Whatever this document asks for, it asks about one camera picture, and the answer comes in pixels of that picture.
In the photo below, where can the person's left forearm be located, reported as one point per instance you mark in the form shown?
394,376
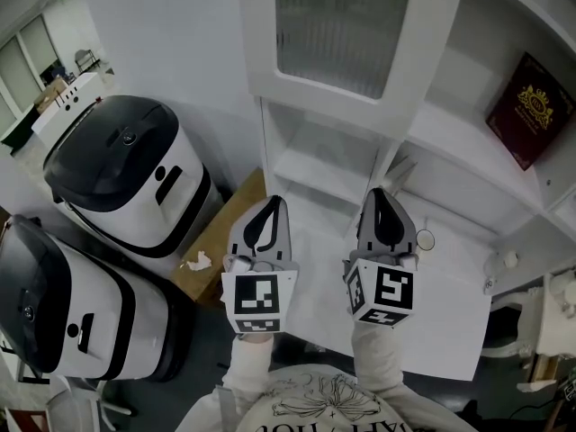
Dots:
247,362

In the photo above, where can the small white figurine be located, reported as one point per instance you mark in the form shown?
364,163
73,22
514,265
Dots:
509,259

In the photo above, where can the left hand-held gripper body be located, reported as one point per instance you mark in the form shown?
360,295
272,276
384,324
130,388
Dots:
258,297

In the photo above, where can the person's right hand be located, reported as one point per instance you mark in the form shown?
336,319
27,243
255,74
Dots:
396,259

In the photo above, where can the white robot with black lid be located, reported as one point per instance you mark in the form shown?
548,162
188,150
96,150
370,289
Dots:
135,173
90,308

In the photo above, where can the white cabinet door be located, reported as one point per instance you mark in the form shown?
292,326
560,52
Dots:
432,38

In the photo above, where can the brown cardboard box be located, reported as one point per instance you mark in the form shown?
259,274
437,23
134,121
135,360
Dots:
49,92

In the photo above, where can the person's left hand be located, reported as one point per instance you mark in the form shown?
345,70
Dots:
245,263

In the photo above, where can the frosted window panel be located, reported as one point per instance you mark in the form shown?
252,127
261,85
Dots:
27,65

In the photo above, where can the white shelf cabinet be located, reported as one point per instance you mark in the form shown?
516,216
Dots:
459,142

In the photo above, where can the small round mirror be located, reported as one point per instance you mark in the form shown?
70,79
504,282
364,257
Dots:
426,240

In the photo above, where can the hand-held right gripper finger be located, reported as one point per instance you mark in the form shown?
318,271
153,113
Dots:
400,227
366,227

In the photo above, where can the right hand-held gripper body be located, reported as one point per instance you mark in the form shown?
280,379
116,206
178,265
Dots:
382,293

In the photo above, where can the white table with black frame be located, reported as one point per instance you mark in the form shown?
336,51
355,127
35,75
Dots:
18,367

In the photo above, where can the torn white paper scrap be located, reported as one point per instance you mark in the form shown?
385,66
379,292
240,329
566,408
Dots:
199,261

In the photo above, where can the white slatted chair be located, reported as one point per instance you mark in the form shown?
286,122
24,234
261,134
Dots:
76,405

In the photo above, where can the long flat cardboard box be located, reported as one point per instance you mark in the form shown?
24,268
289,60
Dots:
220,241

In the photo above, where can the white counter with black holes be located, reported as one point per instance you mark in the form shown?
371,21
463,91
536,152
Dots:
63,110

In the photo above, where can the person's right forearm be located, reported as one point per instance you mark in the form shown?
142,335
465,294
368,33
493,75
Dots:
375,353

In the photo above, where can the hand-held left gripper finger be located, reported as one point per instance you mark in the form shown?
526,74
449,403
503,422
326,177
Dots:
238,236
284,232

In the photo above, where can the black metal chair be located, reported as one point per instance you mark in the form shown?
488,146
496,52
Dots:
87,60

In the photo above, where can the person's cream printed sweatshirt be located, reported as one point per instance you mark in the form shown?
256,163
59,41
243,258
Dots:
324,403

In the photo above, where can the dark red gold-crested book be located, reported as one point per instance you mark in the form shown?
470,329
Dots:
526,110

